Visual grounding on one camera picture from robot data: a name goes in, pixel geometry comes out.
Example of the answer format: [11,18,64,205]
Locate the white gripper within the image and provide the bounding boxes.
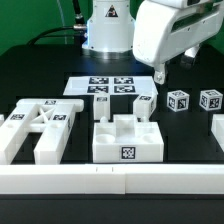
[133,0,224,85]

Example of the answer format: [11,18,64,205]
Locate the white chair seat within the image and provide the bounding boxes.
[92,114,164,163]

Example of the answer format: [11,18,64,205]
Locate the marker cube left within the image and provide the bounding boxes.
[167,90,189,112]

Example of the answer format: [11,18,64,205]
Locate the marker cube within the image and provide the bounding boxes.
[167,90,189,112]
[199,89,223,111]

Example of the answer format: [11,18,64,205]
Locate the marker cube right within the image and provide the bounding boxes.
[199,89,223,111]

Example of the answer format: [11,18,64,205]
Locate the white part at right edge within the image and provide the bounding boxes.
[211,114,224,152]

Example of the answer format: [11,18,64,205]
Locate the white part at edge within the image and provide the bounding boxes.
[0,114,5,127]
[211,114,224,152]

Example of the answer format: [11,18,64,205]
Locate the white front fence bar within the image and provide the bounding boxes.
[0,164,224,194]

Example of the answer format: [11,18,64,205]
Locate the white part at left edge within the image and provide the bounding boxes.
[0,114,5,127]

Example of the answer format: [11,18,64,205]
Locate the white marker base plate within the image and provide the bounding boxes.
[63,76,158,96]

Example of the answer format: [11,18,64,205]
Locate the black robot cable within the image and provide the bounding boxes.
[26,0,88,46]

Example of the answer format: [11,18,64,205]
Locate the white chair back frame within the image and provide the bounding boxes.
[0,99,84,165]

